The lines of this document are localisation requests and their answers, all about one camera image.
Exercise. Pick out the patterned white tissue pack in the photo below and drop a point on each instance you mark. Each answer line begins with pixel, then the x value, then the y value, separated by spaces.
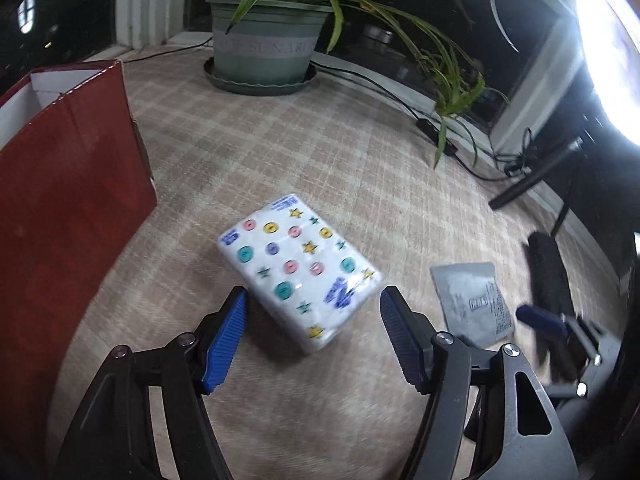
pixel 300 270

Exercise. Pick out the grey-green pot saucer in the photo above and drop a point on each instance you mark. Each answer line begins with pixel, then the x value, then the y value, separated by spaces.
pixel 260 89

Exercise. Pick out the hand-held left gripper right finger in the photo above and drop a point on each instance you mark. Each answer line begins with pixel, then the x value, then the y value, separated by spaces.
pixel 400 335

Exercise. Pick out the dark red cardboard box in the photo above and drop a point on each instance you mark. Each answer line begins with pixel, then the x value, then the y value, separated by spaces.
pixel 65 210

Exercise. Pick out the black light stand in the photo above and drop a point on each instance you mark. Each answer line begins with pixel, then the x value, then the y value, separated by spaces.
pixel 540 175

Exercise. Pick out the grey-green plastic plant pot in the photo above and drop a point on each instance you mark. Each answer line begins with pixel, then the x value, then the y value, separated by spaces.
pixel 260 45

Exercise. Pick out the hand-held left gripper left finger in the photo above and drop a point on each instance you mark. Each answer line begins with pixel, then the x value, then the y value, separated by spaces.
pixel 225 335

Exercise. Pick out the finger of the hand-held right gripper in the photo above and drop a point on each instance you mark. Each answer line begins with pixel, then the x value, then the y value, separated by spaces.
pixel 540 317
pixel 582 387

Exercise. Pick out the grey foil sachet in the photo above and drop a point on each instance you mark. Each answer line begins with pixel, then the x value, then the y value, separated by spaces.
pixel 465 300

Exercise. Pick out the black knit glove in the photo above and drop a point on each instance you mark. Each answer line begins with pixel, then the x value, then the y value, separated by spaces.
pixel 547 275

